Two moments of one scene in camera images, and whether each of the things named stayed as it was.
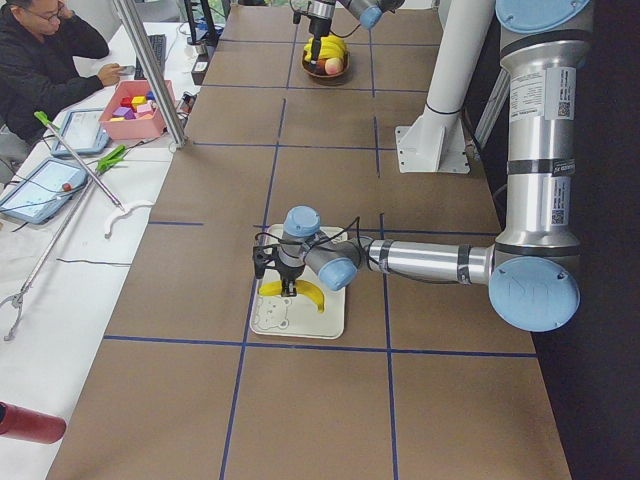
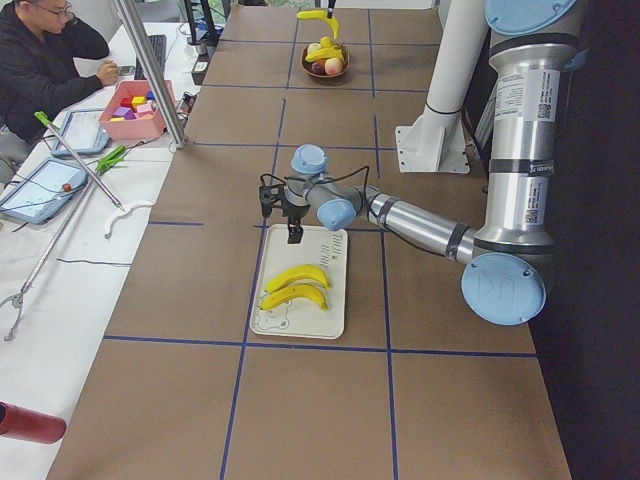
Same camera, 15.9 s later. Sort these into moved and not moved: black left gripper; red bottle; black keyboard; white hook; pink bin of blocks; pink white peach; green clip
Moved: black left gripper
Not moved: green clip; red bottle; pink white peach; black keyboard; white hook; pink bin of blocks
